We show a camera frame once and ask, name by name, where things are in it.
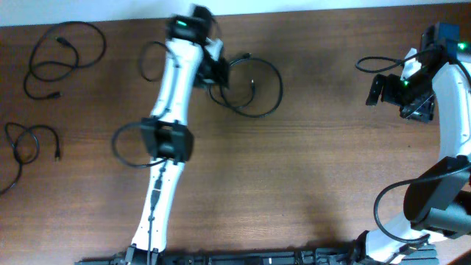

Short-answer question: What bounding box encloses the black cable bundle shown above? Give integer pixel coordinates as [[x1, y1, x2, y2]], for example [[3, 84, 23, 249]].
[[208, 52, 284, 119]]

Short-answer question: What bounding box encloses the black pulled-out cable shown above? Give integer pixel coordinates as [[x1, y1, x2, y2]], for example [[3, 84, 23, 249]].
[[23, 21, 107, 101]]

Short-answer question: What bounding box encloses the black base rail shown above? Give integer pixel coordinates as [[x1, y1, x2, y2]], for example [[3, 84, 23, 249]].
[[75, 242, 441, 265]]

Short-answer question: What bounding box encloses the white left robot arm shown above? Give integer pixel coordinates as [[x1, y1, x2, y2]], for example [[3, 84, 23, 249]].
[[113, 5, 229, 264]]

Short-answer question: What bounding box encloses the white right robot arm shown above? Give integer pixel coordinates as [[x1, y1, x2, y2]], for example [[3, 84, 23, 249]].
[[315, 23, 470, 264]]

